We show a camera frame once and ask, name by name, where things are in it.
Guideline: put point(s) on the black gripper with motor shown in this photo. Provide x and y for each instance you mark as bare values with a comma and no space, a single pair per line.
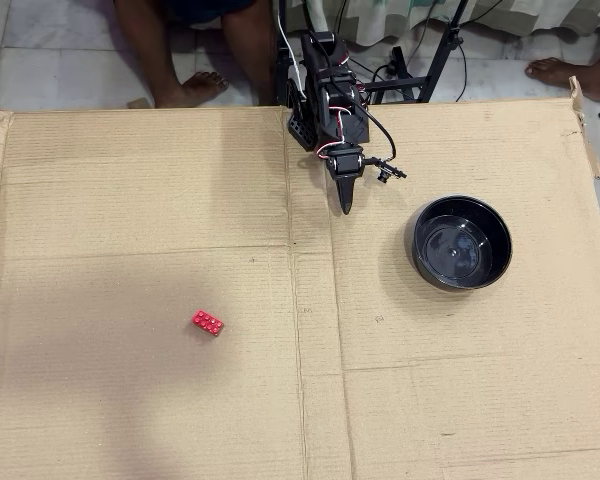
346,168

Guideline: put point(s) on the red lego block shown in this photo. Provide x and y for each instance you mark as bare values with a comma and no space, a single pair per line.
208,322

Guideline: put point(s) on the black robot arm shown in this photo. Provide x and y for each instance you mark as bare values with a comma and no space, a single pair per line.
330,100

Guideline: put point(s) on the black round plastic bowl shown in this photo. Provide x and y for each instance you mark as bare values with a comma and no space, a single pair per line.
455,250

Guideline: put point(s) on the bare lower leg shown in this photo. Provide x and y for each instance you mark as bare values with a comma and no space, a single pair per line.
250,50

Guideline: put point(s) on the black metal tripod stand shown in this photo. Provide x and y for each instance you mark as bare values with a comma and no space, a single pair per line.
442,50

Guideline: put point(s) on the brown cardboard sheet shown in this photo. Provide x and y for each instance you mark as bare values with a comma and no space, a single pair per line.
130,200

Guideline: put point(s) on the small wooden scrap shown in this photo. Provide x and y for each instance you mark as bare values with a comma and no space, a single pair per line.
140,103

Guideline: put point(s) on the dark blue shorts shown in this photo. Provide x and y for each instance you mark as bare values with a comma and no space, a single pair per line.
215,10

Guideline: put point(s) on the bare leg with foot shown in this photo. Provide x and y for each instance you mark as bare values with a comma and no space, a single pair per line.
150,50

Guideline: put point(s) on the bare foot with anklet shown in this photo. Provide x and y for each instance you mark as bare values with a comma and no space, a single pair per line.
570,72

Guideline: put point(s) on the small black gripper camera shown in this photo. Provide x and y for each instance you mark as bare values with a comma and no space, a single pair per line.
387,170

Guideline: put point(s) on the black metal frame post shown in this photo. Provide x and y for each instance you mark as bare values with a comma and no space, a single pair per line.
281,75

